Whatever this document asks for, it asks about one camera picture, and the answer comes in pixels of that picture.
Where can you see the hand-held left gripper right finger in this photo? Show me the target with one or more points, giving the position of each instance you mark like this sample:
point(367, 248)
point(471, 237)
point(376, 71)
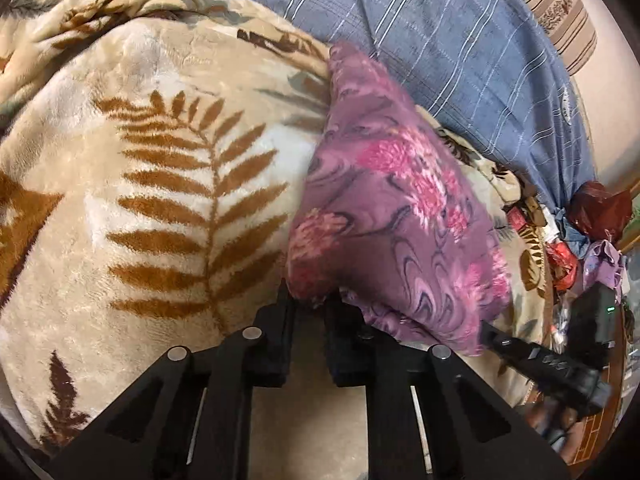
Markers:
point(345, 347)

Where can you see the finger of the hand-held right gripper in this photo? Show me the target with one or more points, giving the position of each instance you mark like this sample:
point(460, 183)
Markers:
point(510, 346)

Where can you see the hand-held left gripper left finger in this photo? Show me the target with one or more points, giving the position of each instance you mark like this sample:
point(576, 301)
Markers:
point(272, 347)

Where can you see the purple floral shirt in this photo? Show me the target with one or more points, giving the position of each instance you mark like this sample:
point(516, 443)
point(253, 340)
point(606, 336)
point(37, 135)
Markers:
point(400, 210)

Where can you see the person's right hand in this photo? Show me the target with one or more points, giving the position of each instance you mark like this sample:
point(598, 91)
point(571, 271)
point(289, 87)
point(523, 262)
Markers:
point(555, 425)

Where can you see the light purple cloth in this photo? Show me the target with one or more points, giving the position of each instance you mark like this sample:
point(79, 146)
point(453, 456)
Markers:
point(602, 262)

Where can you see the shiny red packet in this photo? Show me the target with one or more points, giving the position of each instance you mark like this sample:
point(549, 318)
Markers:
point(560, 262)

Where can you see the beige leaf-print blanket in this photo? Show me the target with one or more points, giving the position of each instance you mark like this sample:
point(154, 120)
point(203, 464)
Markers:
point(150, 185)

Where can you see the blue plaid pillow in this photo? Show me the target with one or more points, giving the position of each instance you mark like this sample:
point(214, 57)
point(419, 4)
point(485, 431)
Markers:
point(450, 60)

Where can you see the beige striped pillow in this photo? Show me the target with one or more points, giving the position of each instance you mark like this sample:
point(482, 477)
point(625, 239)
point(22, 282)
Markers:
point(555, 10)

